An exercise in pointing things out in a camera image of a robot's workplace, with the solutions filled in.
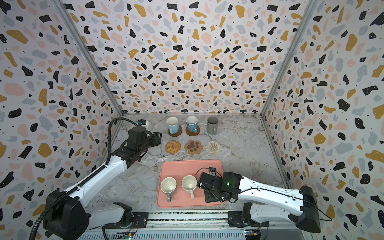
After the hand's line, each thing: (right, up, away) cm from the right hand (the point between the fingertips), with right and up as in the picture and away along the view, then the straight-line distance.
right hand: (208, 198), depth 71 cm
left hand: (-26, +30, +12) cm, 42 cm away
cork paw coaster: (-9, +20, +31) cm, 38 cm away
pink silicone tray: (-13, -4, +9) cm, 17 cm away
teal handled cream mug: (-21, +1, +12) cm, 24 cm away
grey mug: (+4, +35, +32) cm, 47 cm away
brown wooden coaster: (-21, +29, +38) cm, 52 cm away
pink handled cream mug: (-10, +2, +13) cm, 16 cm away
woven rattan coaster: (-23, +20, +32) cm, 44 cm away
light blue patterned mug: (-10, +37, +35) cm, 52 cm away
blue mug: (-23, +36, +32) cm, 53 cm away
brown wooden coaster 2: (-13, +30, +39) cm, 51 cm away
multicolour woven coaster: (+5, +20, +31) cm, 37 cm away
